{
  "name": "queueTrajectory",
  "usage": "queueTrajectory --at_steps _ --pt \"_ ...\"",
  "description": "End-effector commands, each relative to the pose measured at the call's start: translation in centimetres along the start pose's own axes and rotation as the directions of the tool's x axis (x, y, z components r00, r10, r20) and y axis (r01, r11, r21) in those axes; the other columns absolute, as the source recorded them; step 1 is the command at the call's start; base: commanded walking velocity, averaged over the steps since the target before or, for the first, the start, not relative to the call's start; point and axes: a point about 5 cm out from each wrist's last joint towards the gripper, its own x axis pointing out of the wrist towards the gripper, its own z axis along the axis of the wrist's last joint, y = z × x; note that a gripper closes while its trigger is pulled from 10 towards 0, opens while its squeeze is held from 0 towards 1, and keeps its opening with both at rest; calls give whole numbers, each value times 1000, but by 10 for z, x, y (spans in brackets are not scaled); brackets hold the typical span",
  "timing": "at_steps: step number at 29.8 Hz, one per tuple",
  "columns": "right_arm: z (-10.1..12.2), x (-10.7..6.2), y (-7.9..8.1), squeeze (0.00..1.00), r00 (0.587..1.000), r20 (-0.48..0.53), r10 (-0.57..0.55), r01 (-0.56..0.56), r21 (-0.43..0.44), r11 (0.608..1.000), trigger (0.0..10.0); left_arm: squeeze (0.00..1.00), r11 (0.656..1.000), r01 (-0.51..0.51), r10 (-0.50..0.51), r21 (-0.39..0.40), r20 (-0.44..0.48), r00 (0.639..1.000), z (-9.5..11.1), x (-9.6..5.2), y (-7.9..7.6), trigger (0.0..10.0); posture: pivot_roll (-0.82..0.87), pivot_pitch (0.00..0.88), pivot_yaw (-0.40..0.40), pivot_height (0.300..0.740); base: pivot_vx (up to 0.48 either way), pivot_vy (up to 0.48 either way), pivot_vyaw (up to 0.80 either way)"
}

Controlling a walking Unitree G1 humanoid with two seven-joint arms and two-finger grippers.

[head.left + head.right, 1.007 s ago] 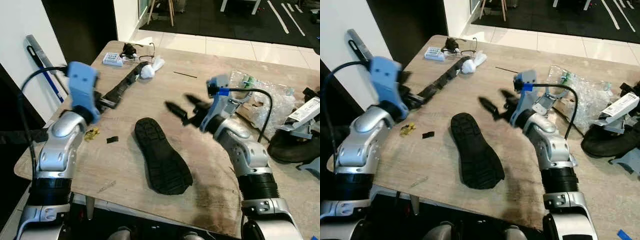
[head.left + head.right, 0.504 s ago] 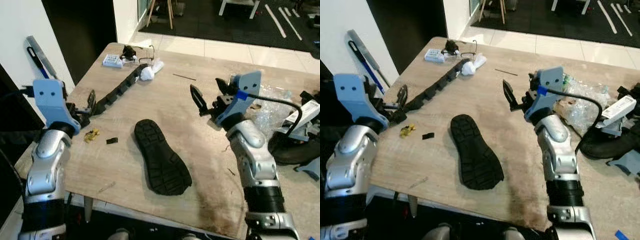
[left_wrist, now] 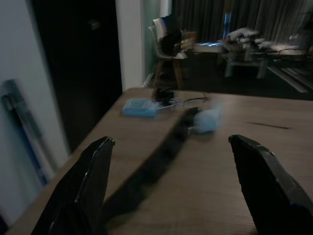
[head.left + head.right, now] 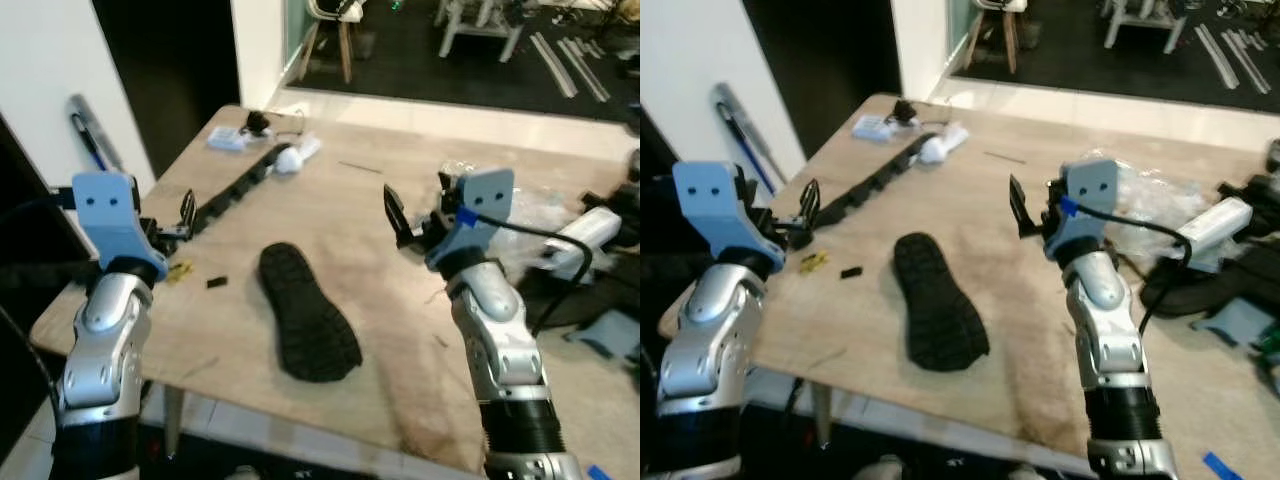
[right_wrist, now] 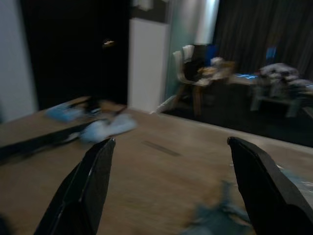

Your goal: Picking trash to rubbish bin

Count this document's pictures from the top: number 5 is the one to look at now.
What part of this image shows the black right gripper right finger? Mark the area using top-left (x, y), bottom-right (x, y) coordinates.
top-left (226, 136), bottom-right (313, 235)

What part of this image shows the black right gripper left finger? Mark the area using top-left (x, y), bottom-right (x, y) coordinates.
top-left (33, 137), bottom-right (116, 235)

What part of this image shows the white crumpled tissue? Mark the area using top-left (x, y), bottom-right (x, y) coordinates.
top-left (78, 113), bottom-right (138, 144)

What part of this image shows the wooden table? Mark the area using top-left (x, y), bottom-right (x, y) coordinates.
top-left (0, 96), bottom-right (313, 235)

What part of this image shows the white side table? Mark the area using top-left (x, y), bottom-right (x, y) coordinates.
top-left (229, 62), bottom-right (313, 118)

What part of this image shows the white chair with wooden legs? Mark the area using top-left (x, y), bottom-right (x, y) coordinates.
top-left (172, 44), bottom-right (214, 118)

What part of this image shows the black cable chain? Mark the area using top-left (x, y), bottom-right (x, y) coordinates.
top-left (0, 119), bottom-right (109, 165)

